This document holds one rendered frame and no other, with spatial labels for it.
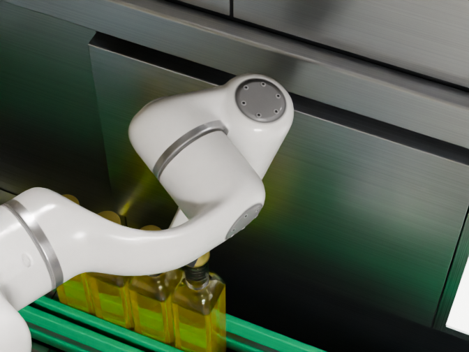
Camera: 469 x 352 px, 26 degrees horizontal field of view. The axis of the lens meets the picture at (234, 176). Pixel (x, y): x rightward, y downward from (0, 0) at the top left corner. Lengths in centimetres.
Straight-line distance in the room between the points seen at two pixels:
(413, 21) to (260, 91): 17
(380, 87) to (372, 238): 26
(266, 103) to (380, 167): 24
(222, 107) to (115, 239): 17
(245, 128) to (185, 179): 8
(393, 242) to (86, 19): 45
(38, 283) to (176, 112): 20
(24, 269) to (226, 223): 18
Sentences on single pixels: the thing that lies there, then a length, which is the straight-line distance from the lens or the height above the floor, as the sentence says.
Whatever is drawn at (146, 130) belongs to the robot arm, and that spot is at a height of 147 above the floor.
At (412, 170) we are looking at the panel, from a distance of 113.
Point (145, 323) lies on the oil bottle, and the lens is 135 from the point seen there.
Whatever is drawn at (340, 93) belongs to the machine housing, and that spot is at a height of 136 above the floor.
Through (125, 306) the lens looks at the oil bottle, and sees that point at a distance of 133.
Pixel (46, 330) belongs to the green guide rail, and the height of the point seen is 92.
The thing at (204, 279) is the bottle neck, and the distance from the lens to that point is 124.
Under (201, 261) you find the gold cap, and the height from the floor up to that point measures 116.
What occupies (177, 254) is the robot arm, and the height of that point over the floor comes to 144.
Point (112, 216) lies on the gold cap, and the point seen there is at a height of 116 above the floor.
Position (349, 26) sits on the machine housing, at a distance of 105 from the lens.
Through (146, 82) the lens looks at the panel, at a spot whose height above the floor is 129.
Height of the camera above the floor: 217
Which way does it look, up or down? 53 degrees down
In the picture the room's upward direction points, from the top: straight up
